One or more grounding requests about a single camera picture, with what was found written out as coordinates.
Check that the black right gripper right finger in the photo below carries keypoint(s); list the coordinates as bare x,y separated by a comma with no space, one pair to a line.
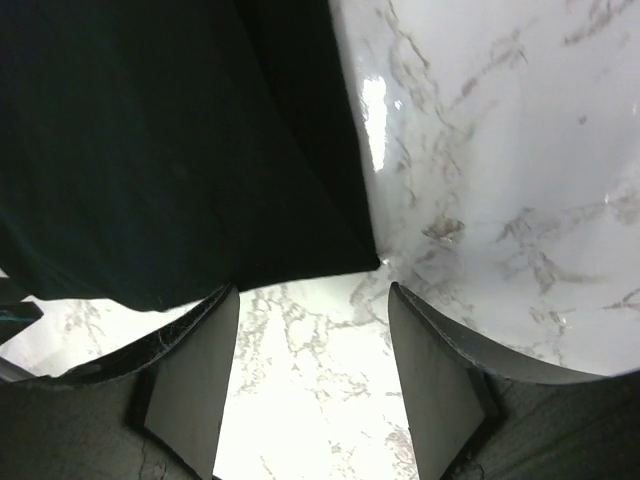
479,410

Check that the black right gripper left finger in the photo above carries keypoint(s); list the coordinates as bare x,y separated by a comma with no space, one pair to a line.
152,409

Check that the black t-shirt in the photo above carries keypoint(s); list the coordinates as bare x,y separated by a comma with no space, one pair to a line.
153,151

